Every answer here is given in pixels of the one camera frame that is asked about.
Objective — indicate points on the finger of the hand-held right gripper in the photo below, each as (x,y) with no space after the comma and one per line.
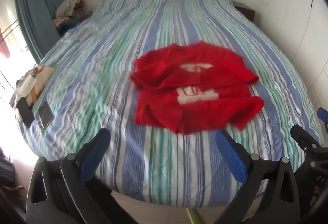
(305,135)
(323,115)

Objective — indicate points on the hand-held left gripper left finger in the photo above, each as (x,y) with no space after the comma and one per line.
(94,158)

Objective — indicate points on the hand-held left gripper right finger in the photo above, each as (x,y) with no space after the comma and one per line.
(232,156)

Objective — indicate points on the red shirt with white print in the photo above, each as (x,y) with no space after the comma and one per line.
(197,91)

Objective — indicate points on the pile of colourful clothes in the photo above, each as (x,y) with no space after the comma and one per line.
(69,12)

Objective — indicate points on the green object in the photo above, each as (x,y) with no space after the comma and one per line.
(193,216)

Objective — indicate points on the black phone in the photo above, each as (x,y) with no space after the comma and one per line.
(25,112)

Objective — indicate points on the striped bed cover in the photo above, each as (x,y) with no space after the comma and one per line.
(107,65)

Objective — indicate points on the patterned cushion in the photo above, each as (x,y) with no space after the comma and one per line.
(32,80)

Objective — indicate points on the dark wooden nightstand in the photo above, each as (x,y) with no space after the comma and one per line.
(246,10)

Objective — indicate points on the blue curtain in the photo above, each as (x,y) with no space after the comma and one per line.
(35,6)

